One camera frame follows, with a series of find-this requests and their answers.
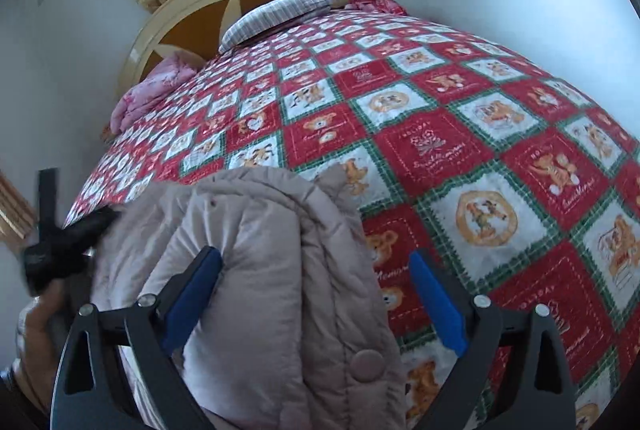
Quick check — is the beige quilted puffer jacket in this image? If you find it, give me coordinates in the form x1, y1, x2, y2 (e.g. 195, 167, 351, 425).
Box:
91, 167, 405, 429

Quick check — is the person's left hand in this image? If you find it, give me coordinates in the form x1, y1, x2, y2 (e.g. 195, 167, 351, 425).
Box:
12, 279, 65, 415

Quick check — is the yellow curtain at side window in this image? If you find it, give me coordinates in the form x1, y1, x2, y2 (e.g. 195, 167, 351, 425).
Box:
0, 173, 36, 254

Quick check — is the red patchwork bear bedspread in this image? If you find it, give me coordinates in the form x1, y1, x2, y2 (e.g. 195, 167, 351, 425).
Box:
70, 6, 639, 429

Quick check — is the pink folded blanket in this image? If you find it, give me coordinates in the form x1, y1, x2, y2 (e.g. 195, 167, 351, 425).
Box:
110, 49, 206, 135

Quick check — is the cream and brown headboard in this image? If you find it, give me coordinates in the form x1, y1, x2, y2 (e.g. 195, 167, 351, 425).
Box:
116, 0, 348, 97

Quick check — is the striped pillow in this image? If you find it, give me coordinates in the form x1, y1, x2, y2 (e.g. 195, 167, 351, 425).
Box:
218, 0, 334, 55

